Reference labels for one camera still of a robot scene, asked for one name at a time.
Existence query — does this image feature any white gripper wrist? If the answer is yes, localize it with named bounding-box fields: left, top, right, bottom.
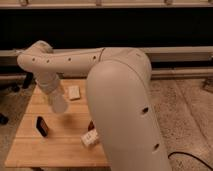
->
left=38, top=75, right=60, bottom=94

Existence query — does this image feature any white ceramic cup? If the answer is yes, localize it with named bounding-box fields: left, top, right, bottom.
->
left=48, top=92, right=68, bottom=113

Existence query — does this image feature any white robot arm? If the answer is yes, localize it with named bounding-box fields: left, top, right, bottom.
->
left=17, top=41, right=172, bottom=171

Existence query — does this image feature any black rectangular block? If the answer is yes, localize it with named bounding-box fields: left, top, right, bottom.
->
left=36, top=116, right=49, bottom=137

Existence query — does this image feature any wooden table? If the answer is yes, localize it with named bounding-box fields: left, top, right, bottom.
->
left=5, top=79, right=108, bottom=168

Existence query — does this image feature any brown oval object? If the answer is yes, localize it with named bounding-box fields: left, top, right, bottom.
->
left=88, top=121, right=95, bottom=131

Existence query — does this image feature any white plastic bottle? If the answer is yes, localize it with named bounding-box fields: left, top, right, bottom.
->
left=81, top=129, right=99, bottom=148

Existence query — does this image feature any black cable on floor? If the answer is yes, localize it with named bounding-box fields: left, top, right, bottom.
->
left=167, top=151, right=213, bottom=171

